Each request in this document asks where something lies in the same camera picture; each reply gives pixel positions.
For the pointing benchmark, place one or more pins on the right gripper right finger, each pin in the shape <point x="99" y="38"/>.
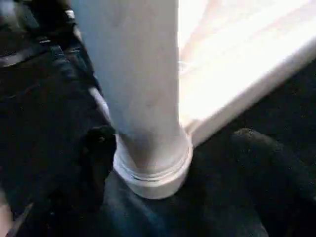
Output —
<point x="276" y="187"/>

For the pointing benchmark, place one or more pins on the white plastic table leg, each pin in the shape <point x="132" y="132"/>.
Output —
<point x="138" y="74"/>

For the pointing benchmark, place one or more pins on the white plastic table top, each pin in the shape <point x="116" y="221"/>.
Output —
<point x="234" y="61"/>

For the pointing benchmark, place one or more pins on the black work mat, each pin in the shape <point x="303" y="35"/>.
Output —
<point x="172" y="217"/>

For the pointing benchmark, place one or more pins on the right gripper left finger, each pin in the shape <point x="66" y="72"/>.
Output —
<point x="74" y="192"/>

